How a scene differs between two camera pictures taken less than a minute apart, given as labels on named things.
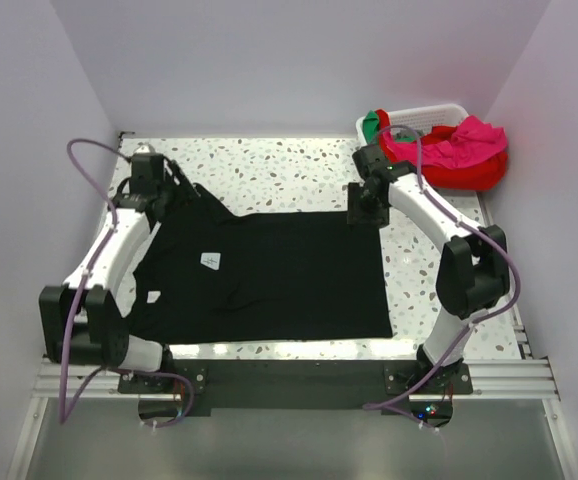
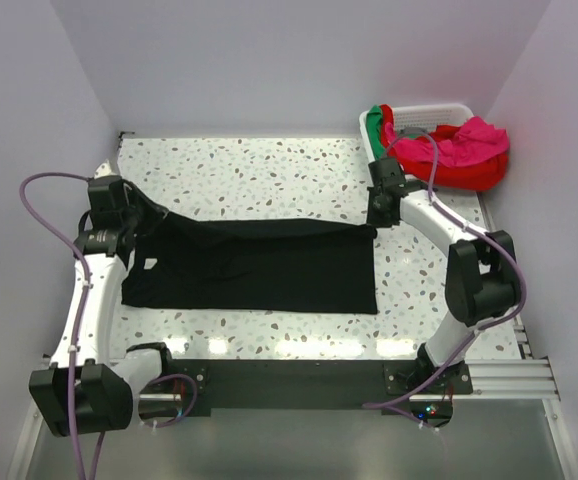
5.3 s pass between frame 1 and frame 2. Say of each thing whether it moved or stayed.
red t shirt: stayed
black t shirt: moved
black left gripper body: moved
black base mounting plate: stayed
